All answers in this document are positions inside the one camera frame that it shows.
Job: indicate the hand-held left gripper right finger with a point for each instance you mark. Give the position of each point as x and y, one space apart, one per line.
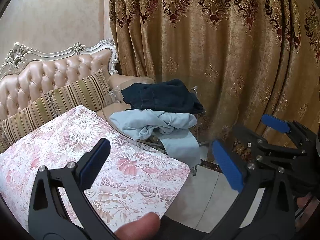
227 165

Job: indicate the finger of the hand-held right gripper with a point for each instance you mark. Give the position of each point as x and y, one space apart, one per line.
245 137
275 123

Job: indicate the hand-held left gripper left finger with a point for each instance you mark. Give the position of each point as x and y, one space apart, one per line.
96 162

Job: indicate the navy sweater with yellow print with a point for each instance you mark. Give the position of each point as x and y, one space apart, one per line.
162 95

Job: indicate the person's left hand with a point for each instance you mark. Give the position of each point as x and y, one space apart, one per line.
140 227

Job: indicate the pink floral blanket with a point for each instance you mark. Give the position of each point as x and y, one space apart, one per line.
75 135

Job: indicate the round glass table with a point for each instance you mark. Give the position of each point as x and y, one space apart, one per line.
215 115

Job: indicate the light blue garment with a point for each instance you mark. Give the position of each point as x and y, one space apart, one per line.
140 122

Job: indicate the striped gold cushion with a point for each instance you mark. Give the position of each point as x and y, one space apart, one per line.
80 92
25 127

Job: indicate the person's dark clothing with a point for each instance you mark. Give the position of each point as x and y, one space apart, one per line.
185 230

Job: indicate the pink tufted headboard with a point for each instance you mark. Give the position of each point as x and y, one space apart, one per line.
50 75

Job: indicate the gold patterned curtain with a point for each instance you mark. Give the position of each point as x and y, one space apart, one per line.
200 42

